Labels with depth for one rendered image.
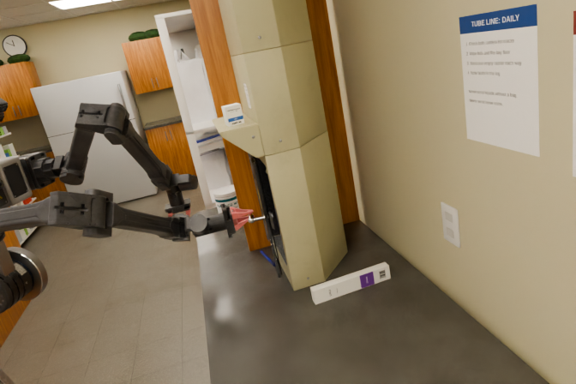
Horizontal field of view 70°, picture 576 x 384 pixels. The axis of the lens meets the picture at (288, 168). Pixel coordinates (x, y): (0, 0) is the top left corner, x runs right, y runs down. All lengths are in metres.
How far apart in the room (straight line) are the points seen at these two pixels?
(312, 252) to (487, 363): 0.58
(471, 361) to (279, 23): 0.99
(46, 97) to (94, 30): 1.25
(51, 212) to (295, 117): 0.68
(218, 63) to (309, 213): 0.64
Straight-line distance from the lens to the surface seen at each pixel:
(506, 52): 0.93
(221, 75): 1.57
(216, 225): 1.37
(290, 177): 1.27
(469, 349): 1.17
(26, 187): 1.72
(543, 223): 0.97
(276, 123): 1.23
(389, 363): 1.13
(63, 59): 6.94
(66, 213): 1.05
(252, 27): 1.21
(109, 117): 1.34
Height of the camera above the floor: 1.71
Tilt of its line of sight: 16 degrees down
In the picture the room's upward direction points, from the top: 11 degrees counter-clockwise
